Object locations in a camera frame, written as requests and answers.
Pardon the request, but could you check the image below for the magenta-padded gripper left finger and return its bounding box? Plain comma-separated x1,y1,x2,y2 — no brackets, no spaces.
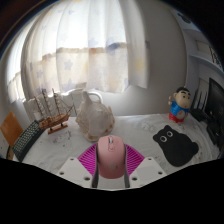
55,143,100,190

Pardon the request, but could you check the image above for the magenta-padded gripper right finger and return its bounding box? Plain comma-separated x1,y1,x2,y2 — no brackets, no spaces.
123,143,168,190

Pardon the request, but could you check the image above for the pink computer mouse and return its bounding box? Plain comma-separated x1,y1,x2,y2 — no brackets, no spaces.
96,134,127,180

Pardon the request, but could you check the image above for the black cat-shaped mouse pad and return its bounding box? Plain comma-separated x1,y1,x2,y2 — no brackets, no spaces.
152,124,200,168

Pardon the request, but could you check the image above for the white printed tablecloth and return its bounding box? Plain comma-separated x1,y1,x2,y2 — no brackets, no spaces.
5,113,223,191

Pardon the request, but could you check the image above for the wooden model sailing ship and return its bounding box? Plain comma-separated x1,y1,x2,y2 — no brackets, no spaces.
32,87,77,136

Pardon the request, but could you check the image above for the large white conch shell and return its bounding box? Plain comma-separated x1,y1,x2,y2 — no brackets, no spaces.
75,90,117,143

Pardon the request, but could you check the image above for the black keyboard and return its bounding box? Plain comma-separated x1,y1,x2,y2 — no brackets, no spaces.
11,119,45,163

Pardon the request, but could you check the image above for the cartoon boy figurine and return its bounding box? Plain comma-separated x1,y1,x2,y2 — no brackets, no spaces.
167,86,193,124

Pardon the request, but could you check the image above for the black box device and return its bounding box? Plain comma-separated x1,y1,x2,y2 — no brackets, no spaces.
205,120,224,148

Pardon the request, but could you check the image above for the wooden chair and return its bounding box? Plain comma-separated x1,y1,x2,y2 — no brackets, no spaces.
0,110,25,161

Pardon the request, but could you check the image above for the black router with antennas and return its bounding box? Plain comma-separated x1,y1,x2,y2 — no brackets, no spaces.
190,77,211,123

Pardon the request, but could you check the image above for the black monitor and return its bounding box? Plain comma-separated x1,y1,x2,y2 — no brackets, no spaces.
206,77,224,134

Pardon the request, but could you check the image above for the white star-print curtain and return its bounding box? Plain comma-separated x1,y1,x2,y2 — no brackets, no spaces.
6,0,150,105

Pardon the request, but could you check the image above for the white shelf unit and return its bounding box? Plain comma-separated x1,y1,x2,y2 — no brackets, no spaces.
169,9,224,86

